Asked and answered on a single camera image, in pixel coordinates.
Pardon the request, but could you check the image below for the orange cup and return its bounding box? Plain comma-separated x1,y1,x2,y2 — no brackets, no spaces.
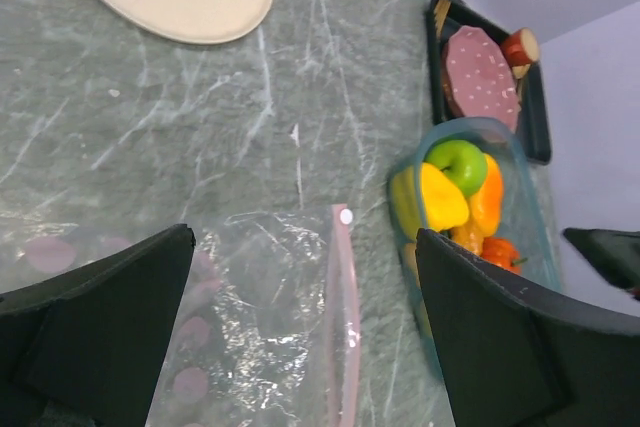
500,28,540,67

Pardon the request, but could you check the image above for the orange mango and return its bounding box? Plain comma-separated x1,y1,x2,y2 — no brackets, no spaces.
469,153,504,237

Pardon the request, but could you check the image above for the gold fork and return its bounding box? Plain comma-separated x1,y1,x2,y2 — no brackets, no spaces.
434,0,451,39

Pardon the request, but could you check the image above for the brown ginger root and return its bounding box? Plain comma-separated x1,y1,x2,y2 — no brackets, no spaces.
450,219,485,256

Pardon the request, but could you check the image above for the orange pumpkin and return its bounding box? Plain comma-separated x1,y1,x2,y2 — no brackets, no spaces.
481,237,527,275

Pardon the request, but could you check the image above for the pink polka dot plate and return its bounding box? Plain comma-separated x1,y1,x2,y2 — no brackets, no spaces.
441,26,520,132

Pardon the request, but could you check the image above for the green apple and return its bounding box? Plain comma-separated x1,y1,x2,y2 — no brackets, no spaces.
424,140,488,197

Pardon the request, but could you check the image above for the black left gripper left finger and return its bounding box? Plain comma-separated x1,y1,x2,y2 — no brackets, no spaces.
1,224,195,426

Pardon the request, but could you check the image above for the teal transparent food tray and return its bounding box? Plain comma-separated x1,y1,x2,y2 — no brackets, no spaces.
388,116,564,382

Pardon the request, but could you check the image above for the clear pink-dotted zip bag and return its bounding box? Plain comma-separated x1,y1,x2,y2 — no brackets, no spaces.
1,205,360,426

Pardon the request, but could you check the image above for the yellow bell pepper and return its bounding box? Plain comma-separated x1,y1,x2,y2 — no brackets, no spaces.
389,163,470,240

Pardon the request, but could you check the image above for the black rectangular tray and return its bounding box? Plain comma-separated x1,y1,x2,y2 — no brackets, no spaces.
424,0,552,165

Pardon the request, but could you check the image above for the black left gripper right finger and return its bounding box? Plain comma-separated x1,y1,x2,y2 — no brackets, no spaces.
416,229,639,426

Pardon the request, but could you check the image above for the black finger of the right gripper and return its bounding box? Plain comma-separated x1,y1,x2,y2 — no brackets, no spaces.
563,227,639,290

